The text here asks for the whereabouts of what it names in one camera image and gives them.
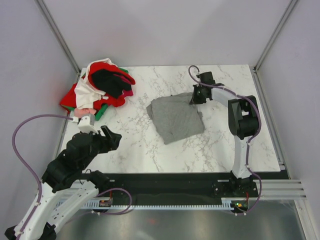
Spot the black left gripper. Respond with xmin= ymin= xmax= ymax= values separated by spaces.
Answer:
xmin=80 ymin=124 xmax=122 ymax=170

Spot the grey t shirt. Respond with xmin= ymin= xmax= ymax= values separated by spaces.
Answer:
xmin=146 ymin=92 xmax=205 ymax=145

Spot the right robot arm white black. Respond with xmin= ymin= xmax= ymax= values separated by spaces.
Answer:
xmin=188 ymin=65 xmax=262 ymax=197

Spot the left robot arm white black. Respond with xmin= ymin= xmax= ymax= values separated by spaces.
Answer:
xmin=5 ymin=114 xmax=122 ymax=240

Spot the green t shirt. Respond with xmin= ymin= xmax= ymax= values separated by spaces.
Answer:
xmin=59 ymin=83 xmax=134 ymax=121

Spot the pink t shirt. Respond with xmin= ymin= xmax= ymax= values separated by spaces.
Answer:
xmin=74 ymin=108 xmax=97 ymax=118

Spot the red t shirt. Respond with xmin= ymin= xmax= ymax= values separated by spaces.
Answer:
xmin=60 ymin=59 xmax=136 ymax=112

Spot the black t shirt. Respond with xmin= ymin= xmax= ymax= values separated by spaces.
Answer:
xmin=91 ymin=69 xmax=132 ymax=99

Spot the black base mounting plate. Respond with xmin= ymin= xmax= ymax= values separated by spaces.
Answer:
xmin=103 ymin=172 xmax=261 ymax=205

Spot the white slotted cable duct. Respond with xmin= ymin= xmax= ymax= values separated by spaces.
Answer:
xmin=57 ymin=197 xmax=237 ymax=209

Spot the aluminium extrusion rail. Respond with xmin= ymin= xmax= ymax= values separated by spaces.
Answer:
xmin=260 ymin=179 xmax=307 ymax=201

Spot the right aluminium frame post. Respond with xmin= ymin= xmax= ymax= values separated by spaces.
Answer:
xmin=252 ymin=0 xmax=300 ymax=74

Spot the aluminium frame post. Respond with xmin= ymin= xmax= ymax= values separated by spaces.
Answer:
xmin=252 ymin=0 xmax=300 ymax=74
xmin=35 ymin=0 xmax=81 ymax=74

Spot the left aluminium frame post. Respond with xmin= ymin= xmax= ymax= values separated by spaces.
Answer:
xmin=35 ymin=0 xmax=81 ymax=74

